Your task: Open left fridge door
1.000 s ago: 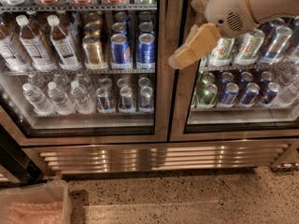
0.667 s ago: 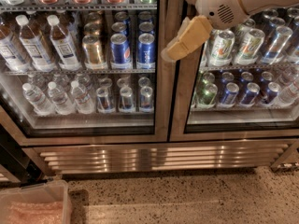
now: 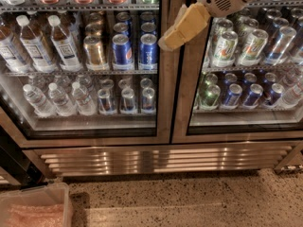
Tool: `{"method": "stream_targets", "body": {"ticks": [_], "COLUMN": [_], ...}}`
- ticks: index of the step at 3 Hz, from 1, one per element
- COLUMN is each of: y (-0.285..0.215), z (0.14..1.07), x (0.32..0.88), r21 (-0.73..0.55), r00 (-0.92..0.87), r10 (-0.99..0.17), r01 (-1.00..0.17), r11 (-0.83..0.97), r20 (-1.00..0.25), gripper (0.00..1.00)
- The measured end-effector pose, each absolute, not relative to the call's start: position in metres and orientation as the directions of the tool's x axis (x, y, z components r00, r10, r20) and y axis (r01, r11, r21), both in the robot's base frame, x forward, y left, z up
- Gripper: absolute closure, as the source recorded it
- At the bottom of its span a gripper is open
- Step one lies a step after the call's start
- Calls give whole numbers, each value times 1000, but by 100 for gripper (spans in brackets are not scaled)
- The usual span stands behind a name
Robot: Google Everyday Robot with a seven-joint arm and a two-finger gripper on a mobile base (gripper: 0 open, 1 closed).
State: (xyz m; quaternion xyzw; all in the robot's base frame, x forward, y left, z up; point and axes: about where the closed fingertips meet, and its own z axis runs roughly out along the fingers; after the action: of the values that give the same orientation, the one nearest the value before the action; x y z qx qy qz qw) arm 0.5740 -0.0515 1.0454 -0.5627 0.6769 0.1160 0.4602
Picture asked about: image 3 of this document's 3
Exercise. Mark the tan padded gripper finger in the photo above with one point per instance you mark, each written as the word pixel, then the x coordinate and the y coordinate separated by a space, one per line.
pixel 181 20
pixel 198 18

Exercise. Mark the glass fridge door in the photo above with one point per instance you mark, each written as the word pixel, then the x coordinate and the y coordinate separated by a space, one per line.
pixel 194 124
pixel 104 20

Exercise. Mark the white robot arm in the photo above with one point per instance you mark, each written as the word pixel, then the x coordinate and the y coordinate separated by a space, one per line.
pixel 192 20

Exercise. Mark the water bottle right fridge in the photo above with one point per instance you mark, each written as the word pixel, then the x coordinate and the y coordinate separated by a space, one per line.
pixel 290 94

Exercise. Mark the steel fridge bottom grille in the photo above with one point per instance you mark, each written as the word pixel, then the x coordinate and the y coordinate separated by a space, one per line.
pixel 106 161

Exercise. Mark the white 7up can left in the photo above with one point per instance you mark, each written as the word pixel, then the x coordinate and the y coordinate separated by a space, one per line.
pixel 223 54

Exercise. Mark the white 7up can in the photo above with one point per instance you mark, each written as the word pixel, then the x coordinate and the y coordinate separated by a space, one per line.
pixel 252 48
pixel 223 54

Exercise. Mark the blue pepsi can front right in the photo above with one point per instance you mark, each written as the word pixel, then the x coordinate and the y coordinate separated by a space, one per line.
pixel 148 52

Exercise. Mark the blue pepsi can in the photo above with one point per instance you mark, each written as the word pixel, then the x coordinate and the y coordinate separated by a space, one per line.
pixel 122 52
pixel 148 52

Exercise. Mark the white 7up can right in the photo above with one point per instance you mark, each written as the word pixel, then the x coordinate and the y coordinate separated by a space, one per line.
pixel 252 48

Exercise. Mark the blue pepsi can front left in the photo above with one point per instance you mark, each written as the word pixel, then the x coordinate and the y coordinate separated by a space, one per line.
pixel 122 52

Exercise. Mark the green soda can front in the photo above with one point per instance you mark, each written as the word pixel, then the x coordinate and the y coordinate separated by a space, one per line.
pixel 209 97

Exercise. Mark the silver blue can upper right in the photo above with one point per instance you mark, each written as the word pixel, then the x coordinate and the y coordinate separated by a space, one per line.
pixel 275 49

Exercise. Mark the blue can lower left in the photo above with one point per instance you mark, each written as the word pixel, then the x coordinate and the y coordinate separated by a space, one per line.
pixel 232 97

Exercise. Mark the blue can lower middle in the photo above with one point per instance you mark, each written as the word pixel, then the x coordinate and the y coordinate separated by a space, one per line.
pixel 252 96

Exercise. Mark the gold soda can front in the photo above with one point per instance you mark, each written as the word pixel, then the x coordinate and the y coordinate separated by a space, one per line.
pixel 95 55

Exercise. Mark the slim energy can right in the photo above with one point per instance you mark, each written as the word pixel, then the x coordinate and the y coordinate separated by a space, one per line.
pixel 148 101

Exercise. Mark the slim energy can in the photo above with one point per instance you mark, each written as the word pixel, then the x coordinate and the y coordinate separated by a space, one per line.
pixel 127 102
pixel 148 101
pixel 106 103

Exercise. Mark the blue can lower right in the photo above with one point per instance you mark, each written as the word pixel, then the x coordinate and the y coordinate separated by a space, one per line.
pixel 272 95

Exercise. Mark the slim energy can middle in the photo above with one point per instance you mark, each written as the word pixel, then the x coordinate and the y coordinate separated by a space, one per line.
pixel 127 102

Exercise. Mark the slim energy can left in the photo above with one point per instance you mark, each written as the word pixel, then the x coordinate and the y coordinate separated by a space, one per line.
pixel 106 103

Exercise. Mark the brown tea bottle right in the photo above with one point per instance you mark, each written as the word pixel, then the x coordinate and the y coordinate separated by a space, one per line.
pixel 64 44

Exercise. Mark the brown tea bottle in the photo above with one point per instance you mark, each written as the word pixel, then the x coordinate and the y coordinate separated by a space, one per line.
pixel 12 50
pixel 36 45
pixel 64 44

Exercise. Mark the clear water bottle right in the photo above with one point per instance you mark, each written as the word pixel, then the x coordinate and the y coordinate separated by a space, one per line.
pixel 85 102

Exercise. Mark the clear water bottle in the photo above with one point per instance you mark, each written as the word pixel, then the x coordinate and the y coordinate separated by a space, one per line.
pixel 38 100
pixel 85 102
pixel 61 100

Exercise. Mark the brown tea bottle middle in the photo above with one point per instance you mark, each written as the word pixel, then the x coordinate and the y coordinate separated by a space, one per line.
pixel 36 45

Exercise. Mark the clear water bottle middle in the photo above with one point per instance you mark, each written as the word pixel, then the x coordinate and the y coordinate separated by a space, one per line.
pixel 61 100

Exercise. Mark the clear water bottle left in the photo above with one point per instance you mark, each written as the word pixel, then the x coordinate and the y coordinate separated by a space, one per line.
pixel 38 100

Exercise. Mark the brown tea bottle left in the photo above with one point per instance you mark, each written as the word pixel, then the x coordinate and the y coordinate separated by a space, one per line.
pixel 12 50

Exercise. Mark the clear plastic storage bin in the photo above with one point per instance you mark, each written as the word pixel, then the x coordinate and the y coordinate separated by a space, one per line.
pixel 43 206

